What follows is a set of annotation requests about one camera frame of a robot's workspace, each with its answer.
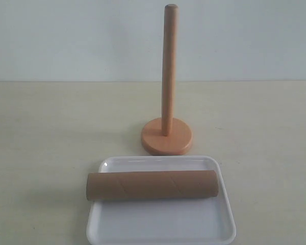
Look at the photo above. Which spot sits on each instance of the brown cardboard tube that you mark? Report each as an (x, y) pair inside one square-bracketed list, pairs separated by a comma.
[(138, 185)]

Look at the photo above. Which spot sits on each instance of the wooden paper towel holder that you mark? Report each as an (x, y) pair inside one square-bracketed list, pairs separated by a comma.
[(167, 135)]

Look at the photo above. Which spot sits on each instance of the white plastic tray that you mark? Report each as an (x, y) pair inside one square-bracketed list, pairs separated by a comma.
[(202, 221)]

